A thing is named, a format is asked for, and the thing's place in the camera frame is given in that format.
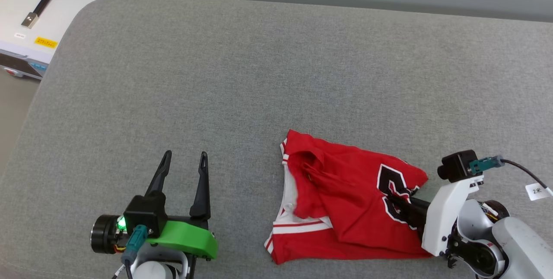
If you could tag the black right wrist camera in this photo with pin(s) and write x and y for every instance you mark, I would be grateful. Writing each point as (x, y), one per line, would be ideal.
(458, 166)

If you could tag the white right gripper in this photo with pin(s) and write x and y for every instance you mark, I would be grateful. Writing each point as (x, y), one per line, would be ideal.
(440, 214)

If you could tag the red white basketball jersey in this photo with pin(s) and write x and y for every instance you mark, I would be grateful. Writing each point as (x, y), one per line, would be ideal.
(345, 210)

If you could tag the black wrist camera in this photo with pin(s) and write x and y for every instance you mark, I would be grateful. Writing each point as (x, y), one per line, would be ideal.
(144, 212)
(458, 166)

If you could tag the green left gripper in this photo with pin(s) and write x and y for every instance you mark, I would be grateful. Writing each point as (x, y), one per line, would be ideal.
(185, 236)

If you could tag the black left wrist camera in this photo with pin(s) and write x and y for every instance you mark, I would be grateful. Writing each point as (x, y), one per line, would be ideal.
(144, 212)

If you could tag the yellow warning label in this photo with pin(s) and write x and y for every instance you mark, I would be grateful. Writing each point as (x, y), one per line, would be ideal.
(46, 42)

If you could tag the white metal equipment box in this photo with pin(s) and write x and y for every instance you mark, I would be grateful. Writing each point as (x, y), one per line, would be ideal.
(77, 7)

